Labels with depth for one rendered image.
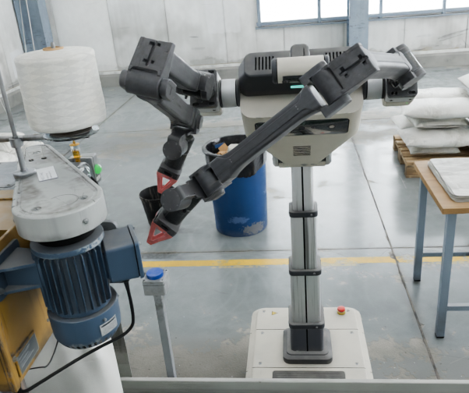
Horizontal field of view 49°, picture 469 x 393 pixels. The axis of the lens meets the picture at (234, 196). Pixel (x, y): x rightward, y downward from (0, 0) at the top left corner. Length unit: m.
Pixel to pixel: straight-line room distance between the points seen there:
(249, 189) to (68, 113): 2.64
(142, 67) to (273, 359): 1.53
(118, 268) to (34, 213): 0.21
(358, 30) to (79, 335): 8.10
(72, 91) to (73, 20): 8.90
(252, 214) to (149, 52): 2.68
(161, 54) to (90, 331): 0.61
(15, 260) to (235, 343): 1.85
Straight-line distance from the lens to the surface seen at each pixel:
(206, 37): 9.41
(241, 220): 3.75
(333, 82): 1.18
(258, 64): 1.62
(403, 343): 2.87
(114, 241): 1.13
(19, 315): 1.25
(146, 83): 1.14
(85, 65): 1.12
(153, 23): 9.57
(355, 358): 2.36
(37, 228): 1.04
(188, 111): 1.45
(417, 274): 3.32
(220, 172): 1.27
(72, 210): 1.03
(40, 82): 1.11
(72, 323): 1.16
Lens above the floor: 1.81
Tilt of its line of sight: 24 degrees down
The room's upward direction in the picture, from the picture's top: 5 degrees counter-clockwise
